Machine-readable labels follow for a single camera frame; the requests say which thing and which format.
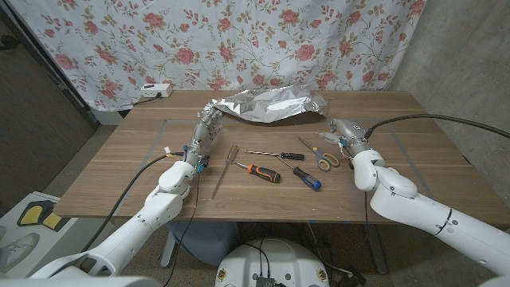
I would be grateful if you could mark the white power strip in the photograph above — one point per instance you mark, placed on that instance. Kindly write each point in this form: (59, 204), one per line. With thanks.
(156, 91)

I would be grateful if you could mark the blue black screwdriver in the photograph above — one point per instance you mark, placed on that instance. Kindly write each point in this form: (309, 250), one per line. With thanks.
(307, 179)

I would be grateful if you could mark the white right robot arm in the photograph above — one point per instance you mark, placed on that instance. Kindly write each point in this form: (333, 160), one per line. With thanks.
(418, 211)

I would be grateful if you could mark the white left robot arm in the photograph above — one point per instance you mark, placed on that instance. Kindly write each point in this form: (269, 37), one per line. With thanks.
(163, 203)

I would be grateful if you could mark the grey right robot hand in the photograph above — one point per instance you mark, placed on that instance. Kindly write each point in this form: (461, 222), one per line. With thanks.
(350, 133)

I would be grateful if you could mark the aluminum foil sheet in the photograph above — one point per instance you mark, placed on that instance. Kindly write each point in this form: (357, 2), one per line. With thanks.
(267, 103)

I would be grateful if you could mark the black power adapter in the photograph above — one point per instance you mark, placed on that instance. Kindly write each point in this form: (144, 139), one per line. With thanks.
(352, 278)

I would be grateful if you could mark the grey table leg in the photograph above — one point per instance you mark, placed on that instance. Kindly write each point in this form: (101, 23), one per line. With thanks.
(169, 247)
(376, 251)

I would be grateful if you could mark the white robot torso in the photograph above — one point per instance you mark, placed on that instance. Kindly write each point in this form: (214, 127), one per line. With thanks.
(279, 263)

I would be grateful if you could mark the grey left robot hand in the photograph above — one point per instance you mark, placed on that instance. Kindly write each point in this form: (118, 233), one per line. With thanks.
(203, 135)

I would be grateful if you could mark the floral backdrop cloth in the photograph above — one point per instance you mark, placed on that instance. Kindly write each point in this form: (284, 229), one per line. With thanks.
(239, 40)

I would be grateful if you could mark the black backdrop stand pole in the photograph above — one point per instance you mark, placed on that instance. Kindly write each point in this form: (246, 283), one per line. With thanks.
(60, 79)

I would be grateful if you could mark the grey-blue round stool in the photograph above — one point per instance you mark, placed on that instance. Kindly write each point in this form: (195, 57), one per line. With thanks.
(207, 243)

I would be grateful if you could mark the orange black screwdriver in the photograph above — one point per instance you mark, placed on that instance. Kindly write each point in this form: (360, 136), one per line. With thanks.
(265, 174)

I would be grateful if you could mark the white floor mat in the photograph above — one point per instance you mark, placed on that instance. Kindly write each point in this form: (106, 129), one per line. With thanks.
(71, 239)

